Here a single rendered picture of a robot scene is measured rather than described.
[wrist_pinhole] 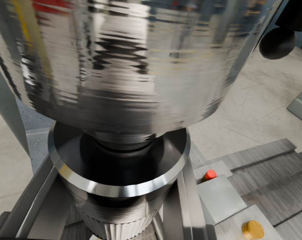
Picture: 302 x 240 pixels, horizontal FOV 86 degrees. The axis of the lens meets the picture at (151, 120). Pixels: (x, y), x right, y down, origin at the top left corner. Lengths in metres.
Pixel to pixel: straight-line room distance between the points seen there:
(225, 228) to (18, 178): 1.49
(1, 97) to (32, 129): 0.10
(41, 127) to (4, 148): 1.36
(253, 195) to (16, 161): 1.61
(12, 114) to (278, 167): 0.75
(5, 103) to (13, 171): 1.17
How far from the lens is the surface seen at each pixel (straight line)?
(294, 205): 0.57
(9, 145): 1.85
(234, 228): 0.31
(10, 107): 0.55
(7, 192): 1.60
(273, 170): 0.60
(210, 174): 0.30
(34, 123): 0.49
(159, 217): 0.32
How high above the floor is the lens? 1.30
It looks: 44 degrees down
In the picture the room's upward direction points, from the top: 12 degrees clockwise
